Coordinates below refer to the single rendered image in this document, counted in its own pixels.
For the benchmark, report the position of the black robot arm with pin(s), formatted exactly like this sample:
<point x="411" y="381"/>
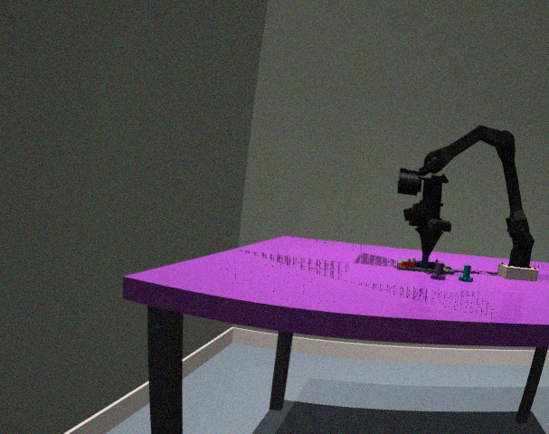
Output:
<point x="410" y="183"/>

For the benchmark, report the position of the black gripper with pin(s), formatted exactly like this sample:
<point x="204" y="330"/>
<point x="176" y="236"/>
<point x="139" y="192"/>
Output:
<point x="431" y="229"/>

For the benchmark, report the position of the blue gear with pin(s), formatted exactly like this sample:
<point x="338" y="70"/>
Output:
<point x="424" y="262"/>

